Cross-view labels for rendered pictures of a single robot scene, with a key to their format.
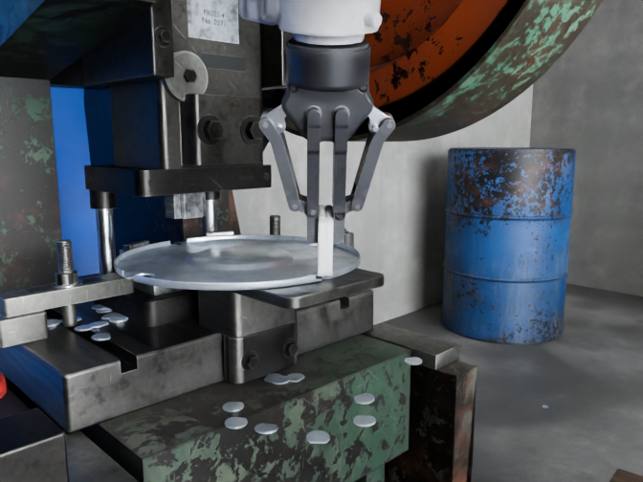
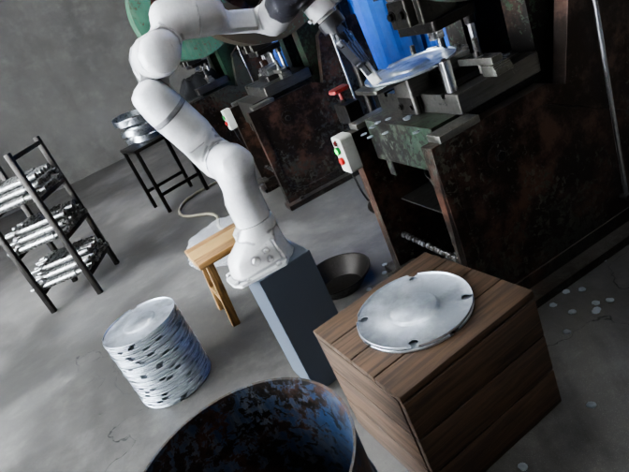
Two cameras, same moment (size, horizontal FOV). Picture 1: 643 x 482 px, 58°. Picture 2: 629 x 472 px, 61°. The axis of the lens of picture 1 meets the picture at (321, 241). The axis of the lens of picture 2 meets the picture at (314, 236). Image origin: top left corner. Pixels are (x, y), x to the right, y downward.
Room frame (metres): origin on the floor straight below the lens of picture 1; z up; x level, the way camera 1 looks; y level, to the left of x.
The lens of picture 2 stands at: (1.08, -1.57, 1.12)
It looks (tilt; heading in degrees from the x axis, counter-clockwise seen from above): 24 degrees down; 119
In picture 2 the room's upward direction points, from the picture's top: 24 degrees counter-clockwise
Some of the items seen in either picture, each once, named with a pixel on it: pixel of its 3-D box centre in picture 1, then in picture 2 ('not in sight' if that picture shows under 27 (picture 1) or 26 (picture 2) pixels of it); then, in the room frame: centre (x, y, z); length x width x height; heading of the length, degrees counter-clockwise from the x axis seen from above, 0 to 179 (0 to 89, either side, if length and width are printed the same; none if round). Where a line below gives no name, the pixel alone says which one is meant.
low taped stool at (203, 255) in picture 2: not in sight; (241, 269); (-0.29, 0.15, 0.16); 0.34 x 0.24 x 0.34; 48
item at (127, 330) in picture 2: not in sight; (138, 321); (-0.43, -0.35, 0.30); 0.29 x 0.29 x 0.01
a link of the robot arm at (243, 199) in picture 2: not in sight; (240, 184); (0.25, -0.36, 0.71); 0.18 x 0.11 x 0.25; 141
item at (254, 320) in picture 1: (266, 318); (403, 93); (0.66, 0.06, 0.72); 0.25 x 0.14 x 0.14; 44
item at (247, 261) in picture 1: (240, 256); (409, 66); (0.69, 0.10, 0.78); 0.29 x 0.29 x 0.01
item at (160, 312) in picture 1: (185, 288); (448, 68); (0.79, 0.19, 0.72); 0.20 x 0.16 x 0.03; 134
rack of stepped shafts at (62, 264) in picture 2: not in sight; (43, 225); (-1.84, 0.57, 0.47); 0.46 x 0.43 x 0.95; 24
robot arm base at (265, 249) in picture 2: not in sight; (251, 246); (0.19, -0.37, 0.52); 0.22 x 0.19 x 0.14; 49
